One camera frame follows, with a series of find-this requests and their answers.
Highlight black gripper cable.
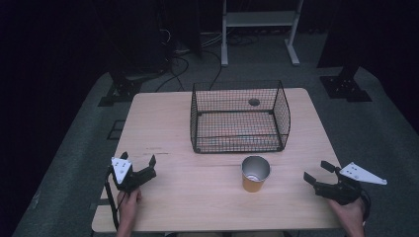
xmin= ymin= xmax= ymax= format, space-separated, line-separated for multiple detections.
xmin=359 ymin=191 xmax=373 ymax=222
xmin=104 ymin=167 xmax=121 ymax=231

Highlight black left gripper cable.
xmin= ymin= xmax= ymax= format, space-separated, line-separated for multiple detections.
xmin=104 ymin=167 xmax=121 ymax=231

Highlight person's right hand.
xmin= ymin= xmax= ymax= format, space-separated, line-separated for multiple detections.
xmin=327 ymin=197 xmax=367 ymax=231

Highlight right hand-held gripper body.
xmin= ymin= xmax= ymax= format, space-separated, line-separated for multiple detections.
xmin=312 ymin=161 xmax=388 ymax=206

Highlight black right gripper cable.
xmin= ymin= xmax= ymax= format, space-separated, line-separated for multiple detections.
xmin=359 ymin=191 xmax=373 ymax=222

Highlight black floor cables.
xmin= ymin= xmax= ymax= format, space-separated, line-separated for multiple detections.
xmin=153 ymin=31 xmax=260 ymax=94

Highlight white metal stand frame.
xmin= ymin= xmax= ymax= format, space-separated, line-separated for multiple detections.
xmin=220 ymin=0 xmax=305 ymax=68

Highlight person's left hand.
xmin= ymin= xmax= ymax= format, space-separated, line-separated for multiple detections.
xmin=117 ymin=189 xmax=143 ymax=228

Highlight metal cup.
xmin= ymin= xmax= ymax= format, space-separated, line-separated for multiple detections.
xmin=240 ymin=155 xmax=272 ymax=194

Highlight black wire mesh basket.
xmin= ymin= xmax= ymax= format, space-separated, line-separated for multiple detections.
xmin=189 ymin=79 xmax=292 ymax=155

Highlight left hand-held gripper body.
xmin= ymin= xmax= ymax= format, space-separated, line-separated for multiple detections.
xmin=110 ymin=157 xmax=157 ymax=194

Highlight black stand base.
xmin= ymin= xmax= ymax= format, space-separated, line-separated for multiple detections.
xmin=318 ymin=63 xmax=374 ymax=104
xmin=97 ymin=70 xmax=143 ymax=108

